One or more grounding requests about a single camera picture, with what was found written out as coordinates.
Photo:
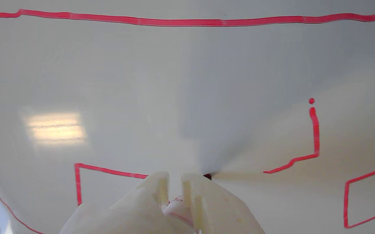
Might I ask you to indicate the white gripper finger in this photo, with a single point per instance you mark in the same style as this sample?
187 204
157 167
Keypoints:
132 211
216 211

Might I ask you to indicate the white marker pen red ends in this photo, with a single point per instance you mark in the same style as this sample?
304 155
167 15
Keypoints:
178 211

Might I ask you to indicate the large whiteboard aluminium frame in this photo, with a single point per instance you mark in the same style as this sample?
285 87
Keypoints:
187 81

